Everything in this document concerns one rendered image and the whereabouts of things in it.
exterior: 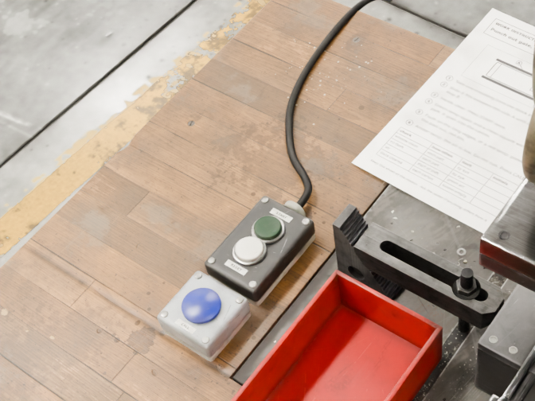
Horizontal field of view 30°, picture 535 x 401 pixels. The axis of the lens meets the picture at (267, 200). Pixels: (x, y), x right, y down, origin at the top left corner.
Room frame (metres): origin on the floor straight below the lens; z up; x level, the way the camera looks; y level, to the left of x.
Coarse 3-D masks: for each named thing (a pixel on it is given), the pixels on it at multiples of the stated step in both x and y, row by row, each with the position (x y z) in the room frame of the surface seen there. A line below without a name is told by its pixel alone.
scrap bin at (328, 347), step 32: (352, 288) 0.52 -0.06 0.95; (320, 320) 0.51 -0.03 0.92; (352, 320) 0.51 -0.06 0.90; (384, 320) 0.49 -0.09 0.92; (416, 320) 0.46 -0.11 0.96; (288, 352) 0.47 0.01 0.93; (320, 352) 0.48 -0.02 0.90; (352, 352) 0.47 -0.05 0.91; (384, 352) 0.47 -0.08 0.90; (416, 352) 0.46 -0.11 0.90; (256, 384) 0.44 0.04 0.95; (288, 384) 0.45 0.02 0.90; (320, 384) 0.45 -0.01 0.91; (352, 384) 0.44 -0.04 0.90; (384, 384) 0.43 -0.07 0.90; (416, 384) 0.42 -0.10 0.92
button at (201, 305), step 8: (200, 288) 0.56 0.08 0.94; (208, 288) 0.56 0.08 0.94; (192, 296) 0.55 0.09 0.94; (200, 296) 0.55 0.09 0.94; (208, 296) 0.55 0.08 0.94; (216, 296) 0.55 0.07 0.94; (184, 304) 0.55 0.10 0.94; (192, 304) 0.54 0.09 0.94; (200, 304) 0.54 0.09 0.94; (208, 304) 0.54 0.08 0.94; (216, 304) 0.54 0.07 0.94; (184, 312) 0.54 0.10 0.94; (192, 312) 0.54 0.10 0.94; (200, 312) 0.53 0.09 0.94; (208, 312) 0.53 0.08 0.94; (216, 312) 0.53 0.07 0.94; (192, 320) 0.53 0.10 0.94; (200, 320) 0.53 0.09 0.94; (208, 320) 0.52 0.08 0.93
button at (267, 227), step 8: (264, 216) 0.63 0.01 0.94; (272, 216) 0.63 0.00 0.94; (256, 224) 0.62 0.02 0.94; (264, 224) 0.62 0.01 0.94; (272, 224) 0.62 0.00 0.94; (280, 224) 0.62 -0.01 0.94; (256, 232) 0.61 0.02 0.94; (264, 232) 0.61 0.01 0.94; (272, 232) 0.61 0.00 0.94; (280, 232) 0.61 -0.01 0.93
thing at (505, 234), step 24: (528, 192) 0.45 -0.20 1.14; (504, 216) 0.43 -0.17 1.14; (528, 216) 0.43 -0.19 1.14; (480, 240) 0.42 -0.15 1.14; (504, 240) 0.41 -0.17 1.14; (528, 240) 0.41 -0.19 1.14; (480, 264) 0.42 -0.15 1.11; (504, 264) 0.40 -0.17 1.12; (528, 264) 0.39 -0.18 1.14; (528, 288) 0.39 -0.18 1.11
